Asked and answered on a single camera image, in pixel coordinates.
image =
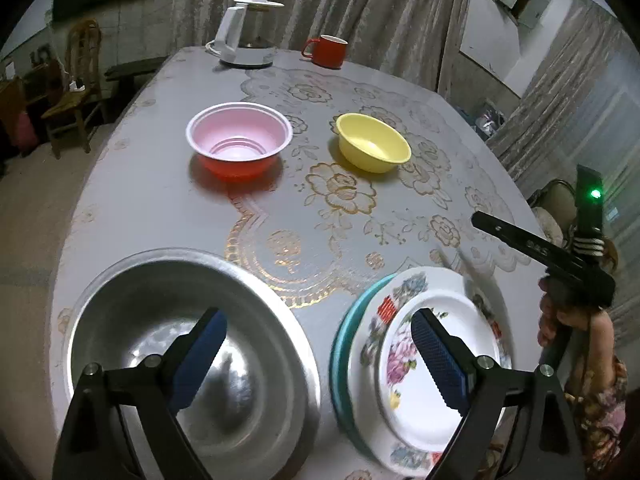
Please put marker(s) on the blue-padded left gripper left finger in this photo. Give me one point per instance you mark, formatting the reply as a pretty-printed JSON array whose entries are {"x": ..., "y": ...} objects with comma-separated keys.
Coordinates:
[{"x": 166, "y": 382}]

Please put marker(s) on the person's right hand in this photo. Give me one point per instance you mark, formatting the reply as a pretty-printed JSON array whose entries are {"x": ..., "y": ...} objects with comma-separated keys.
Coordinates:
[{"x": 555, "y": 314}]

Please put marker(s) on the small white floral plate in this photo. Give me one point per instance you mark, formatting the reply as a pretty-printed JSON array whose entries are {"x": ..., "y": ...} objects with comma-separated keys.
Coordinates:
[{"x": 410, "y": 400}]

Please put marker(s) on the large white patterned plate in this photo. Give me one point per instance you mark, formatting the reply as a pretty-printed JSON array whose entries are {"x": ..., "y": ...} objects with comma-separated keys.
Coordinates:
[{"x": 388, "y": 449}]

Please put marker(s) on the turquoise plastic plate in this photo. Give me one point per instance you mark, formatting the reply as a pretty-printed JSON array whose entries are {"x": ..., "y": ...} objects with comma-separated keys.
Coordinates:
[{"x": 338, "y": 368}]

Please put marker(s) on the white electric kettle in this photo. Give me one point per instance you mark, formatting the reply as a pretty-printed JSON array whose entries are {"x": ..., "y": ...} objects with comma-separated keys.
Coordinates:
[{"x": 238, "y": 41}]

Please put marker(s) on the red mug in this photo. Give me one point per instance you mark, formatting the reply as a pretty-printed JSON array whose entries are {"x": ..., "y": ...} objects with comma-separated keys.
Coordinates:
[{"x": 326, "y": 51}]

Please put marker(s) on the beige curtain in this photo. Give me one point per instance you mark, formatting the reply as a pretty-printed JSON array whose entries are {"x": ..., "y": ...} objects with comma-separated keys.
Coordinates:
[{"x": 416, "y": 40}]

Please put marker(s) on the dark wooden bench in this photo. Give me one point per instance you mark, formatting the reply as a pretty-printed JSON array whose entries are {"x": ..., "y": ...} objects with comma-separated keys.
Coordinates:
[{"x": 133, "y": 69}]

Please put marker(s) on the cushioned chair by curtain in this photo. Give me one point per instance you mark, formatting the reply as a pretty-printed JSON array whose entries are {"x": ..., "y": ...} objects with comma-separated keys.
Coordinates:
[{"x": 554, "y": 208}]

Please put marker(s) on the yellow plastic bowl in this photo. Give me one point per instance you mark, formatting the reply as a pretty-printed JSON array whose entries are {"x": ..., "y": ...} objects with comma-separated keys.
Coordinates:
[{"x": 370, "y": 144}]

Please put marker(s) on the red disposable bowl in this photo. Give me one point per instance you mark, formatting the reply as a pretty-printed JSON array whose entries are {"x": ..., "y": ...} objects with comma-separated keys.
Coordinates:
[{"x": 238, "y": 141}]

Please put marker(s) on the wooden chair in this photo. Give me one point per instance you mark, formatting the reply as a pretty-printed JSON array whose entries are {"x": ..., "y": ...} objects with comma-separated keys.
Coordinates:
[{"x": 81, "y": 102}]

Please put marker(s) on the stainless steel basin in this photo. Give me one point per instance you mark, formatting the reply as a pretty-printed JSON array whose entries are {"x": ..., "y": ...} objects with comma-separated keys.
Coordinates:
[{"x": 257, "y": 412}]

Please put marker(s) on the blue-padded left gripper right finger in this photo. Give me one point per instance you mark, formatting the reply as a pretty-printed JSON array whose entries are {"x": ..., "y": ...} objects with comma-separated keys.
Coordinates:
[{"x": 467, "y": 382}]

